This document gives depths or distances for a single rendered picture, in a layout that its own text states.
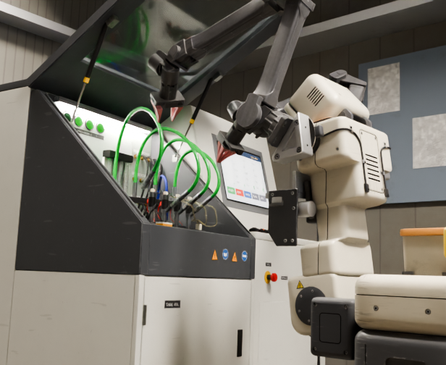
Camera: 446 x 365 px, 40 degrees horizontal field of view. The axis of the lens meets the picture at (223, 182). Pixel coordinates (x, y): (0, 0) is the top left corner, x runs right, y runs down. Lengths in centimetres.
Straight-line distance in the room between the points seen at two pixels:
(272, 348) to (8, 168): 127
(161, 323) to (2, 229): 74
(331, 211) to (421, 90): 215
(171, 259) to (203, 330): 31
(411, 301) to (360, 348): 16
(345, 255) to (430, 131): 208
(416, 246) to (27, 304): 133
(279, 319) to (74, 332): 94
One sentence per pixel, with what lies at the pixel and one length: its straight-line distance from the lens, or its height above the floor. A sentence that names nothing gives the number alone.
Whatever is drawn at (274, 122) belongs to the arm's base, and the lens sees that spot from 167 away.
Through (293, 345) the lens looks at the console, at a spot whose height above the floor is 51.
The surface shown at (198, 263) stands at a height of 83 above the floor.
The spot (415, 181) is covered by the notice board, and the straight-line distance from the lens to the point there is 371.
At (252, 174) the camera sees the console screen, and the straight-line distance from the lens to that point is 307.
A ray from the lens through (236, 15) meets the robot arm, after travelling 194.
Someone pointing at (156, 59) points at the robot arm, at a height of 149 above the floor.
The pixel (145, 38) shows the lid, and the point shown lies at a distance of 241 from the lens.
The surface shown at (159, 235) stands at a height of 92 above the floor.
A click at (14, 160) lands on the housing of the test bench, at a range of 241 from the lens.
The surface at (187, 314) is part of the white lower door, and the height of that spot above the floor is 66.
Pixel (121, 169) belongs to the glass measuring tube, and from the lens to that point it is 262.
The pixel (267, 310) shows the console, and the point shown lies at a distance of 259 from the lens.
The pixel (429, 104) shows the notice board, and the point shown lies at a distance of 377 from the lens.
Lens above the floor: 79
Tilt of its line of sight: 9 degrees up
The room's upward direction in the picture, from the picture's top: 2 degrees clockwise
